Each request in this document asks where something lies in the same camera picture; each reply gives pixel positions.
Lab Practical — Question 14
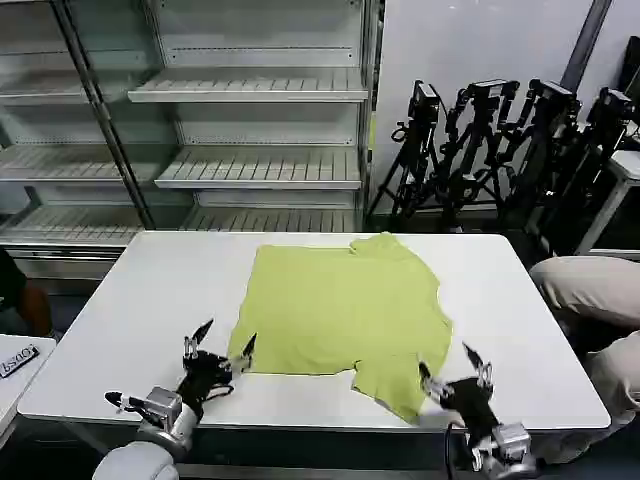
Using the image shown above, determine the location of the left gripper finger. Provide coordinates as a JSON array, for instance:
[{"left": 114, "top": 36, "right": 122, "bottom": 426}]
[
  {"left": 183, "top": 318, "right": 215, "bottom": 360},
  {"left": 219, "top": 332, "right": 258, "bottom": 373}
]

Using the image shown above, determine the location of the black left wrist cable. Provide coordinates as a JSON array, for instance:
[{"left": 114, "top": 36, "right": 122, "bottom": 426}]
[{"left": 201, "top": 383, "right": 235, "bottom": 402}]

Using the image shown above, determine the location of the white rectangular table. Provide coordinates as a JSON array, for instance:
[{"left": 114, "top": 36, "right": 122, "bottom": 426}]
[{"left": 16, "top": 230, "right": 613, "bottom": 480}]

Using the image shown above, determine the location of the black printed label plate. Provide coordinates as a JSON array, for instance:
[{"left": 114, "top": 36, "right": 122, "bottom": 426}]
[{"left": 0, "top": 343, "right": 41, "bottom": 380}]

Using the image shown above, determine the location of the yellow-green shirt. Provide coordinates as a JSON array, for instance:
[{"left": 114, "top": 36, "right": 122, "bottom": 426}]
[{"left": 227, "top": 231, "right": 456, "bottom": 428}]

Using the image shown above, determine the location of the white desk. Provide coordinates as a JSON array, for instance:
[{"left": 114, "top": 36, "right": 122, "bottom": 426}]
[{"left": 576, "top": 148, "right": 640, "bottom": 257}]

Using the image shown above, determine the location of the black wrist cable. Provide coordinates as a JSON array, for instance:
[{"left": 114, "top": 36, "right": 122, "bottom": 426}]
[
  {"left": 444, "top": 421, "right": 470, "bottom": 480},
  {"left": 201, "top": 383, "right": 235, "bottom": 402}
]

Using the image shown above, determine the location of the glass-fronted empty shelf unit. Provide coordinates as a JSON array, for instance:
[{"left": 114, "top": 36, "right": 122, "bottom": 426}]
[{"left": 0, "top": 0, "right": 169, "bottom": 281}]

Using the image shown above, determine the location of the white empty shelf unit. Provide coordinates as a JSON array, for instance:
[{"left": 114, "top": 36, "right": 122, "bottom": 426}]
[{"left": 126, "top": 0, "right": 385, "bottom": 234}]

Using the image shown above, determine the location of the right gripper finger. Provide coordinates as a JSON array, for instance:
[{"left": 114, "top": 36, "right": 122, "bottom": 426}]
[
  {"left": 462, "top": 342, "right": 495, "bottom": 390},
  {"left": 418, "top": 361, "right": 452, "bottom": 408}
]

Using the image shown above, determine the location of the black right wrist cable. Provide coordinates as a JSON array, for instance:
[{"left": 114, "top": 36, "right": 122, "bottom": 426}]
[{"left": 444, "top": 421, "right": 470, "bottom": 480}]

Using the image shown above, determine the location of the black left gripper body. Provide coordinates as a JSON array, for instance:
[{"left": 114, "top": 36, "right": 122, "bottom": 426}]
[{"left": 176, "top": 350, "right": 235, "bottom": 408}]

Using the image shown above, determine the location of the person in beige trousers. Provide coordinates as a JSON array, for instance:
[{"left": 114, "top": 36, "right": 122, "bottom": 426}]
[{"left": 528, "top": 255, "right": 640, "bottom": 454}]

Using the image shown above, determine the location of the small white side table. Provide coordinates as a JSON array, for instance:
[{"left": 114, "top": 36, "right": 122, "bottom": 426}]
[{"left": 0, "top": 333, "right": 58, "bottom": 444}]

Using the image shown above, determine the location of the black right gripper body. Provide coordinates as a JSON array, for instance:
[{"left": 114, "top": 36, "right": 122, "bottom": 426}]
[{"left": 441, "top": 376, "right": 502, "bottom": 431}]

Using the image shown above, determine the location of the black monitor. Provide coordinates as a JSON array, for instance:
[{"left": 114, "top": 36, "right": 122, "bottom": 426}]
[{"left": 621, "top": 35, "right": 640, "bottom": 97}]

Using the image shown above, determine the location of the person in dark clothing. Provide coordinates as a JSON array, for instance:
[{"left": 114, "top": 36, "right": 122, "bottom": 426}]
[{"left": 0, "top": 246, "right": 55, "bottom": 340}]

